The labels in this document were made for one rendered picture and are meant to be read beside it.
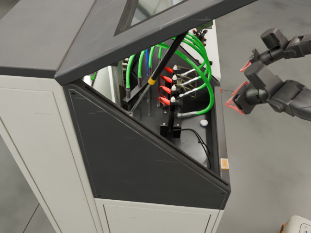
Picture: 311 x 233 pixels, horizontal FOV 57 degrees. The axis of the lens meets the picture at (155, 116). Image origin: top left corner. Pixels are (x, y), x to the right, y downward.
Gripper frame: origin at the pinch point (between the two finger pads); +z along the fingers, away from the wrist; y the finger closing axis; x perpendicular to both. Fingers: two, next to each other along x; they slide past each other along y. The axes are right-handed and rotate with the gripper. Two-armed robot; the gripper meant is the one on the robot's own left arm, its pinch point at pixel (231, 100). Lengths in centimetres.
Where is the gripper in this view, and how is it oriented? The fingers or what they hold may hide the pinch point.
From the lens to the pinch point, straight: 101.2
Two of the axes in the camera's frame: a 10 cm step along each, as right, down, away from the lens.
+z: -4.5, 0.7, 8.9
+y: -6.2, 6.9, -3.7
